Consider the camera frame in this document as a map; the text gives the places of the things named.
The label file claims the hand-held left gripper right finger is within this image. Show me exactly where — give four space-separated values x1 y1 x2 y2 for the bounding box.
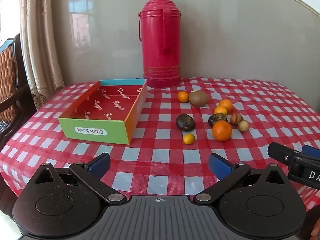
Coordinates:
192 152 287 204

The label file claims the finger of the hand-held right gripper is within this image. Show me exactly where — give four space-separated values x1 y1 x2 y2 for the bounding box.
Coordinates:
302 145 320 158
267 142 300 167

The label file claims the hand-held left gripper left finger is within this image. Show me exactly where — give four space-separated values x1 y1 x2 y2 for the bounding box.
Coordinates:
34 152 128 204

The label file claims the large orange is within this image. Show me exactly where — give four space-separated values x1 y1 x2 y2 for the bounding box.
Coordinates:
212 120 233 141

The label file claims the dark mottled passion fruit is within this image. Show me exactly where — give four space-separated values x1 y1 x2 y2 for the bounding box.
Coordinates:
208 113 227 127

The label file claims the brown walnut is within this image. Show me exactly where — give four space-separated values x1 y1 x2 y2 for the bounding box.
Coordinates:
230 112 243 125

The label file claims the dark brown avocado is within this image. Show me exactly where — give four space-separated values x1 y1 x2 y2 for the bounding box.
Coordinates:
176 114 196 132

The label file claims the colourful cardboard box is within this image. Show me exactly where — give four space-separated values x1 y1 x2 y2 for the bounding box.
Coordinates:
58 79 148 145

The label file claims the brown kiwi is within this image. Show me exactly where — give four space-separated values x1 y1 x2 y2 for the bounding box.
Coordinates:
189 89 209 107

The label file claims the person's right forearm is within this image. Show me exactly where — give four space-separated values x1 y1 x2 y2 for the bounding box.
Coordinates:
311 217 320 240

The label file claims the red checkered tablecloth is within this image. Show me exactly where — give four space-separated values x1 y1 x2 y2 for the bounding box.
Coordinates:
0 76 320 214

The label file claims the dark wooden sofa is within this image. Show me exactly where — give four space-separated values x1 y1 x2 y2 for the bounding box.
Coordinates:
0 33 38 150

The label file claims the brown woven sofa cushion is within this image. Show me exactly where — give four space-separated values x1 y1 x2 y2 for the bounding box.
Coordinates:
0 45 22 123

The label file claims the beige lace curtain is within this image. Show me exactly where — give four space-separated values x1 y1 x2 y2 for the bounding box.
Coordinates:
19 0 66 111

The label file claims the red thermos flask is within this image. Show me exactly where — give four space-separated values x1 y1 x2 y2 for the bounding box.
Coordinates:
137 0 182 88

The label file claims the window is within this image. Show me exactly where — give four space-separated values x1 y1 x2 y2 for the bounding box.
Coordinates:
0 0 24 44

